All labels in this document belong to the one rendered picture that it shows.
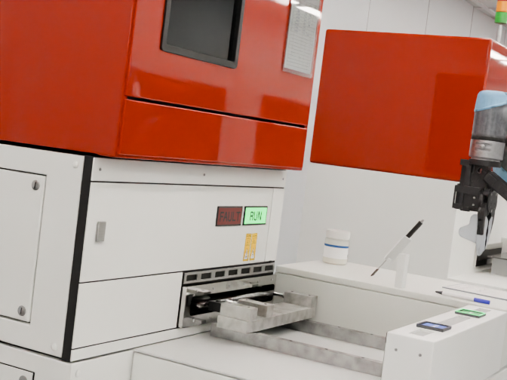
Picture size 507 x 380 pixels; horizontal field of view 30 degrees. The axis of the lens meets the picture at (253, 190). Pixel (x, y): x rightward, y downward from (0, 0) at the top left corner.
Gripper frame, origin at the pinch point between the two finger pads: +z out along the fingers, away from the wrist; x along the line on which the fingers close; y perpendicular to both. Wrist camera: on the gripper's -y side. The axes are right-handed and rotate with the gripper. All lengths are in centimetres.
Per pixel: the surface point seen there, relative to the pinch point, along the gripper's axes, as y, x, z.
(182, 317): 58, 30, 24
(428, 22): 207, -530, -130
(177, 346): 54, 35, 29
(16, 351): 73, 66, 30
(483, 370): -4.0, 0.1, 26.3
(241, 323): 46, 23, 23
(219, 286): 57, 15, 18
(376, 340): 24.7, -8.0, 26.6
